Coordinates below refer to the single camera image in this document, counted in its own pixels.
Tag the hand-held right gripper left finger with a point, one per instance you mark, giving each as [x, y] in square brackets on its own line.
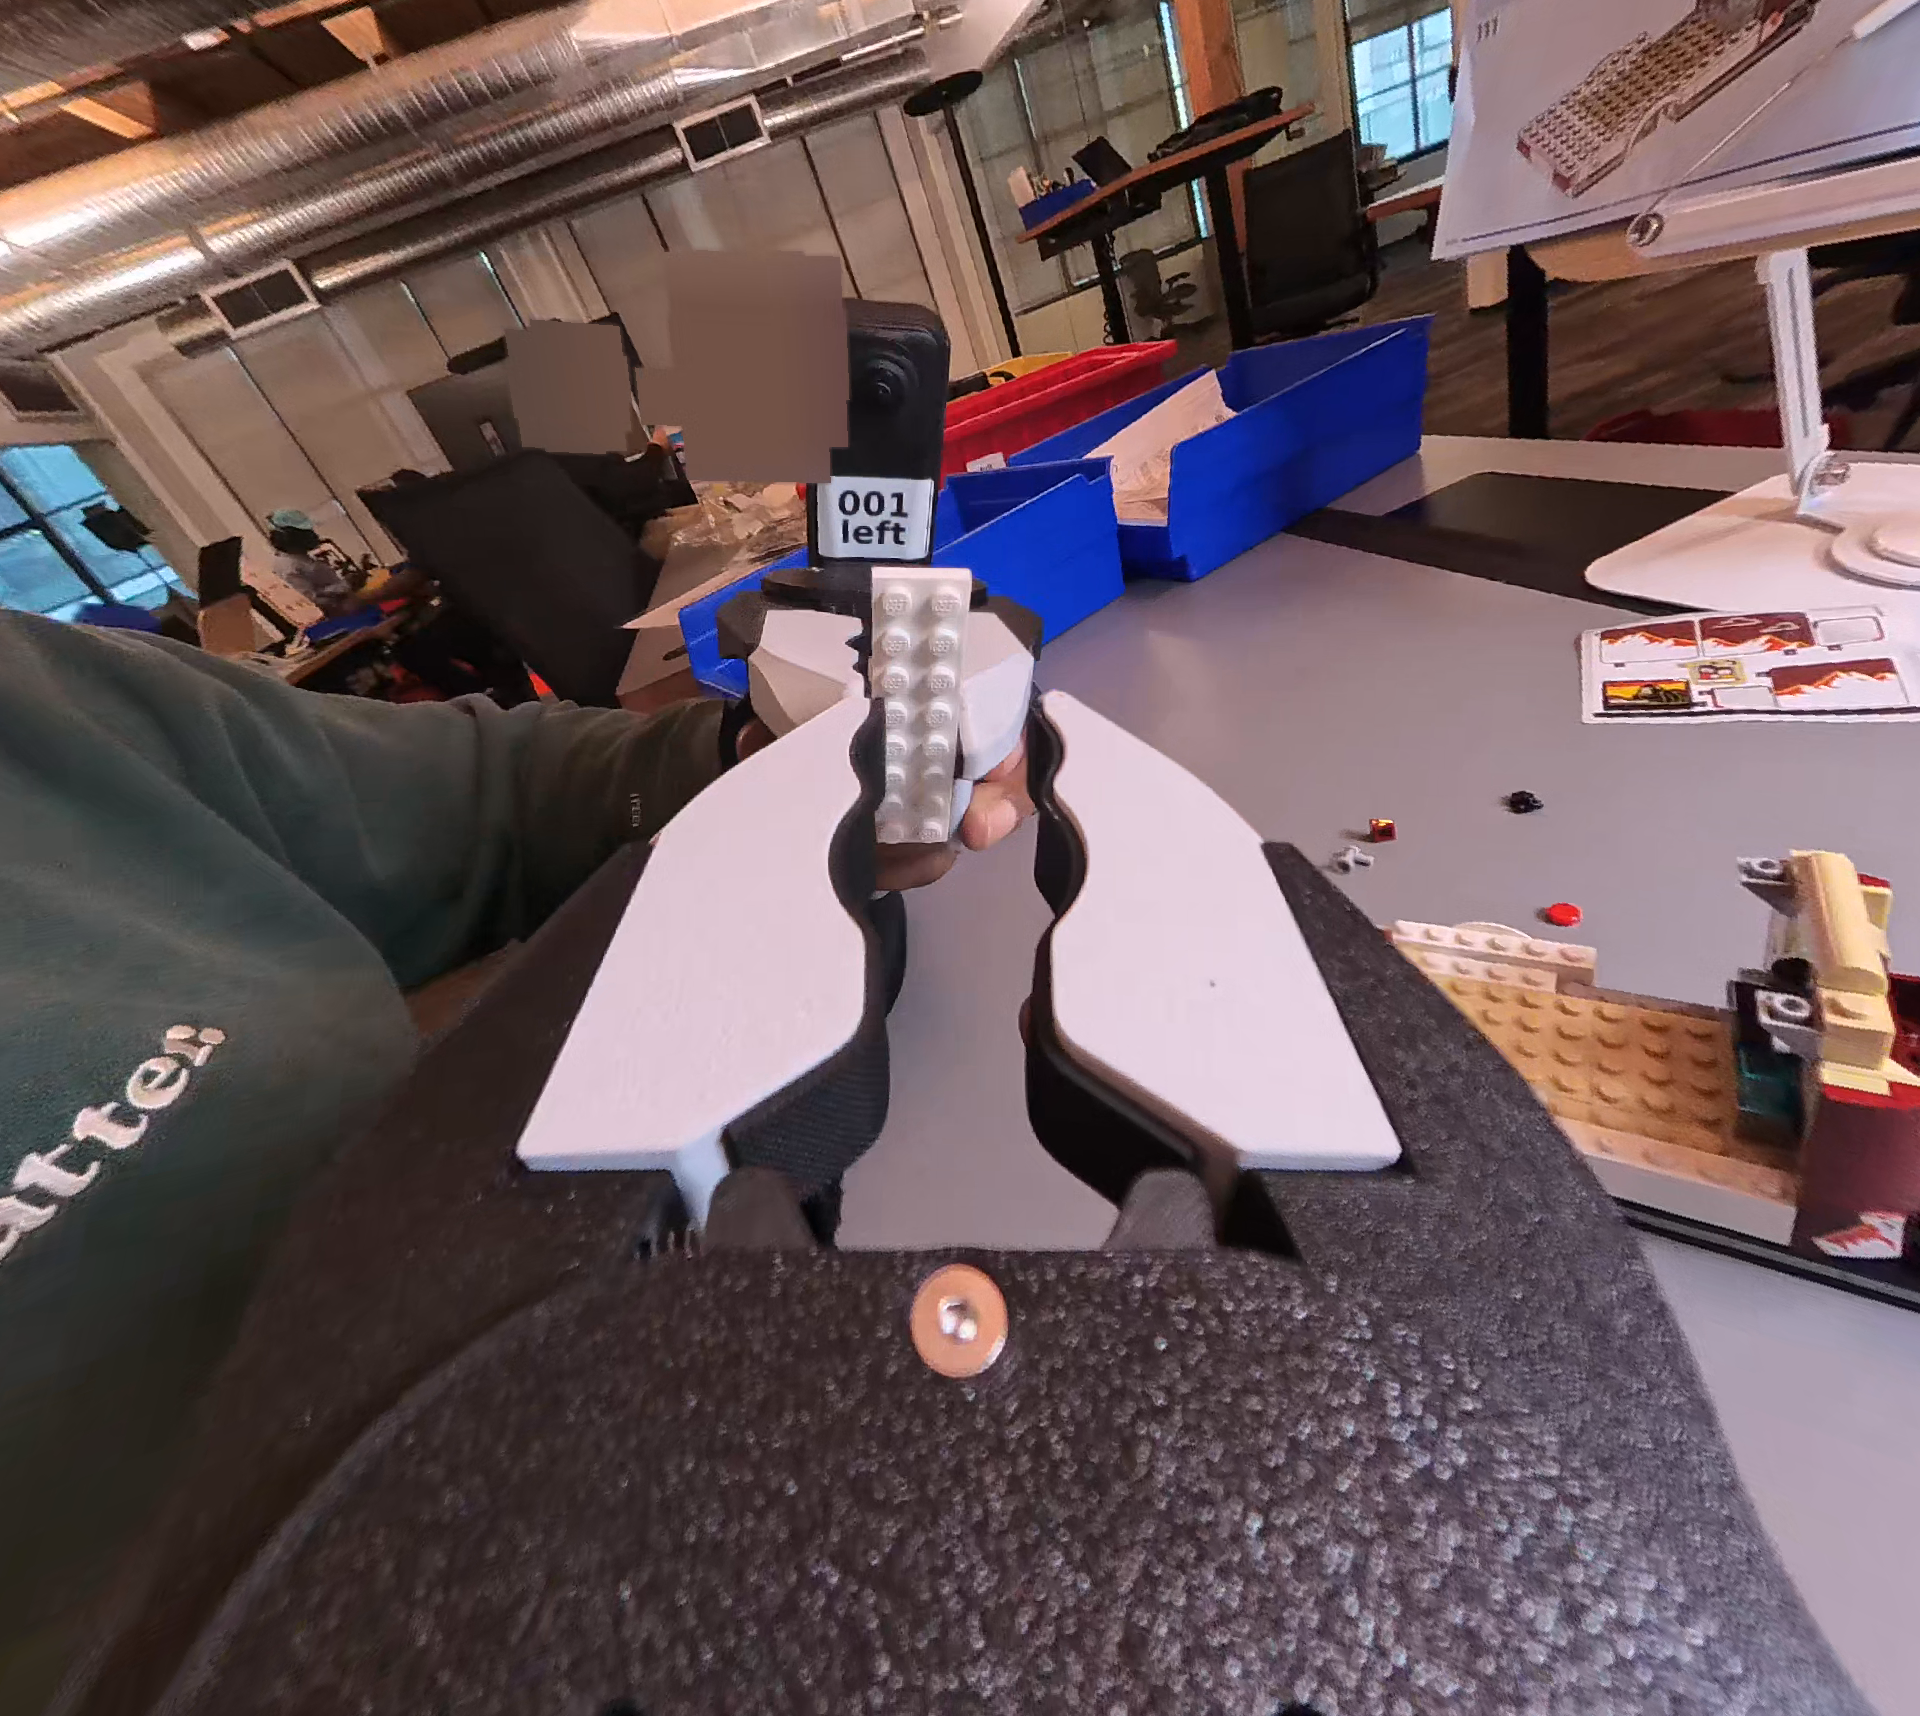
[705, 980]

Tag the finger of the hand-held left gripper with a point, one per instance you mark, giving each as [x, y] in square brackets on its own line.
[1000, 697]
[812, 675]

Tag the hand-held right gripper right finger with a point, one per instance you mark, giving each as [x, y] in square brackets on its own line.
[1202, 980]

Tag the white long brick plate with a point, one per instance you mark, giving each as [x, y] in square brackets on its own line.
[921, 697]

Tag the toy brick truck model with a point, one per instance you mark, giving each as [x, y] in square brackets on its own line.
[1620, 1057]

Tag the building instruction booklet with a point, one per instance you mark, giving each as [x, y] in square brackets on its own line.
[1574, 19]

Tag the person's left forearm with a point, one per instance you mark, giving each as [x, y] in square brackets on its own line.
[525, 786]

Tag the person's left hand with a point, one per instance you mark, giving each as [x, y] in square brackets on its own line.
[992, 817]

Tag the red storage bin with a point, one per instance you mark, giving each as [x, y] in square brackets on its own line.
[1035, 388]

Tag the small blue bin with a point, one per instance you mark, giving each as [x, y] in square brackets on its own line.
[1063, 205]

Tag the printed paper bag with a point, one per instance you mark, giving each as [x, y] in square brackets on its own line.
[1178, 440]

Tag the black office chair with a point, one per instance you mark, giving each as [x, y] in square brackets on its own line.
[1308, 231]

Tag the office window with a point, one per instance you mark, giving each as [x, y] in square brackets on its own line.
[1403, 36]

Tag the sticker sheet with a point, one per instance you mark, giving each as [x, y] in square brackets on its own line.
[1754, 667]

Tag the white book stand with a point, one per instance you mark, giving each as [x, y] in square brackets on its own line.
[1694, 546]

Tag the silver ventilation duct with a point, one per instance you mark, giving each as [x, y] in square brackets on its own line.
[374, 156]

